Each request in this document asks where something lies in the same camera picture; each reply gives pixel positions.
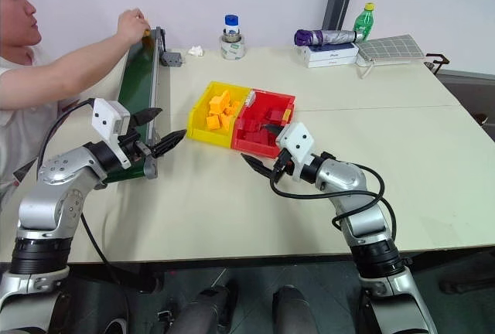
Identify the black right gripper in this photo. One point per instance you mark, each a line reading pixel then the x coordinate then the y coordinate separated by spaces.
pixel 284 162

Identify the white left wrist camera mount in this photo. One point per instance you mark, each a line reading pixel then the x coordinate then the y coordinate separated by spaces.
pixel 106 117

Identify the folded grey purple umbrella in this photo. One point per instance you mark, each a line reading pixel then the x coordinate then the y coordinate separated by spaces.
pixel 328 36

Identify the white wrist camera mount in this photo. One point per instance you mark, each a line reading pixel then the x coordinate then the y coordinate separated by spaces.
pixel 106 117
pixel 295 138

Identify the clear tape roll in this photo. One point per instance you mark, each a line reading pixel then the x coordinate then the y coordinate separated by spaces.
pixel 233 50

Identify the yellow plastic bin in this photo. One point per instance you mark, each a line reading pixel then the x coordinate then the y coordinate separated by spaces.
pixel 199 121

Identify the grey checked pad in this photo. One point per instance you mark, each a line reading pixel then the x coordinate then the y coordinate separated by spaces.
pixel 390 50

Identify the red block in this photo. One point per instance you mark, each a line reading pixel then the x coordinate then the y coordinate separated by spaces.
pixel 275 114
pixel 251 129

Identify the person in white shirt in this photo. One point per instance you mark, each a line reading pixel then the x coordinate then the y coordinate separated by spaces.
pixel 15 9

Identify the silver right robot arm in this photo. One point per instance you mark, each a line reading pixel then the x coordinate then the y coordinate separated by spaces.
pixel 363 225

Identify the dark rounded robot leg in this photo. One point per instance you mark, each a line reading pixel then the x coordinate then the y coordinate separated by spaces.
pixel 295 311
pixel 205 307

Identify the black red chair frame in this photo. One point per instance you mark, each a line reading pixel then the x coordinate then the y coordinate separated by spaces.
pixel 437 61

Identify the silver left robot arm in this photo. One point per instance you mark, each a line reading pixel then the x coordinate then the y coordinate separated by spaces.
pixel 50 195

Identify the white flat carton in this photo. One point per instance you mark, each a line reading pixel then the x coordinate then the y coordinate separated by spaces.
pixel 332 62
pixel 328 50

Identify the red plastic bin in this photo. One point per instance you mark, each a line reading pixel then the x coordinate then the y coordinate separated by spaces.
pixel 251 144

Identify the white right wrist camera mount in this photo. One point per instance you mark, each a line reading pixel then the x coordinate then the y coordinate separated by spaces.
pixel 295 138

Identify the crumpled white tissue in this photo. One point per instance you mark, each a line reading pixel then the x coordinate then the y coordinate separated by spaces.
pixel 196 51

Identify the small yellow block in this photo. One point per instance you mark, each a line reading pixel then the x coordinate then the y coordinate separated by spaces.
pixel 147 32

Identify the person's bare right forearm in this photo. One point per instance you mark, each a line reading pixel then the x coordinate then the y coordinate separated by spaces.
pixel 58 75

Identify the green conveyor belt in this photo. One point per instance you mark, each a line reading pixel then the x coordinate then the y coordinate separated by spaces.
pixel 139 79

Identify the green plastic bottle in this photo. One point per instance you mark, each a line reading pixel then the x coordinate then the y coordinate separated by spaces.
pixel 365 22

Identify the person's bare right hand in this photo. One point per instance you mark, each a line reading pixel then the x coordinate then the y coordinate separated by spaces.
pixel 131 24

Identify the large yellow block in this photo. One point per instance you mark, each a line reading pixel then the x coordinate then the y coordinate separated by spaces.
pixel 219 102

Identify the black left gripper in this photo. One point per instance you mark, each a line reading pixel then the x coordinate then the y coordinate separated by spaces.
pixel 133 146

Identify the white bottle blue cap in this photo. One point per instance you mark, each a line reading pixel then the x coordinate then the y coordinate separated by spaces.
pixel 231 26

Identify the white bin label clip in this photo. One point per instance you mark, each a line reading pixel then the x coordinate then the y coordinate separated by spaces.
pixel 251 97

